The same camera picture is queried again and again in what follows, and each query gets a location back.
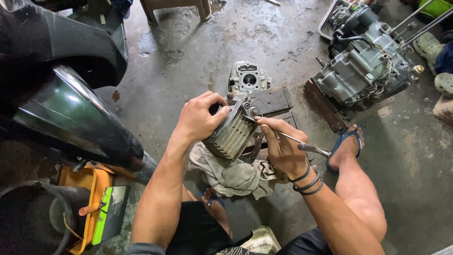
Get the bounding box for long metal screwdriver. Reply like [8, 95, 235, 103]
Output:
[242, 115, 332, 159]

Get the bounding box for person's right hand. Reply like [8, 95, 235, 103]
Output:
[254, 116, 311, 180]

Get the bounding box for orange handled tool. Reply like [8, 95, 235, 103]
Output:
[78, 203, 107, 217]

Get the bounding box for black rubber tyre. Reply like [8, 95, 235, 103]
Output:
[0, 180, 91, 255]

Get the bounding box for person's right leg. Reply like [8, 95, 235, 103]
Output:
[328, 123, 388, 243]

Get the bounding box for thin metal rod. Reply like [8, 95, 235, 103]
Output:
[403, 8, 453, 47]
[388, 0, 435, 34]

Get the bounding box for black and green motorcycle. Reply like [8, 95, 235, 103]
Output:
[0, 0, 158, 185]

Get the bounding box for dirty beige rag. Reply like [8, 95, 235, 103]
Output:
[187, 142, 318, 201]

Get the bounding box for grey metal cylinder head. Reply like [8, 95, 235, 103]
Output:
[228, 61, 272, 95]

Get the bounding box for orange plastic tray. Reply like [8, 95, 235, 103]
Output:
[58, 163, 114, 255]

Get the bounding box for blue right sandal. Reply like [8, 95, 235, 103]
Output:
[325, 126, 364, 174]

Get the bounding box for person's grey sleeve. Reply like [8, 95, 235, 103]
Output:
[125, 242, 167, 255]

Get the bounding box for brown plastic stool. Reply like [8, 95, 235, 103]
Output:
[139, 0, 212, 26]

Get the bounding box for black wristband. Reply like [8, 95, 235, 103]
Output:
[293, 171, 321, 192]
[299, 178, 324, 196]
[287, 164, 311, 183]

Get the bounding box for dark engine gasket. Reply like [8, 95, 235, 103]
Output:
[240, 130, 265, 164]

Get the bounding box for green and black panel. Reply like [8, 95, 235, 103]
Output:
[92, 184, 131, 246]

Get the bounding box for grey motorcycle engine crankcase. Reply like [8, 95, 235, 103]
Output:
[313, 0, 425, 107]

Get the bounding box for person's left hand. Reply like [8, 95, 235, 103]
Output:
[173, 91, 231, 143]

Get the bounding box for person's black shorts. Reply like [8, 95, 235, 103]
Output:
[166, 201, 334, 255]

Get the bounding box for dark wooden block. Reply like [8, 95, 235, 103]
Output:
[248, 86, 294, 116]

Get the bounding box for blue left sandal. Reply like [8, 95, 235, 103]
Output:
[198, 188, 226, 210]

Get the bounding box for brown stone block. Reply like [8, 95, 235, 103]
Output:
[432, 95, 453, 128]

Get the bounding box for person's left foot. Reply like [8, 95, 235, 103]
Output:
[201, 187, 234, 240]

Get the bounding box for blue sandal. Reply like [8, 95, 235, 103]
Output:
[325, 126, 364, 174]
[198, 188, 226, 210]

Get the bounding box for green plastic container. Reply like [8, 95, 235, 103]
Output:
[419, 0, 453, 20]

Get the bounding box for dark wooden plank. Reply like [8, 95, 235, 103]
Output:
[304, 78, 395, 134]

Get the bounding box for finned metal engine cylinder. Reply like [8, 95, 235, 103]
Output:
[202, 92, 264, 162]

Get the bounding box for cream plastic seat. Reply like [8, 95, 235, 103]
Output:
[240, 225, 282, 255]

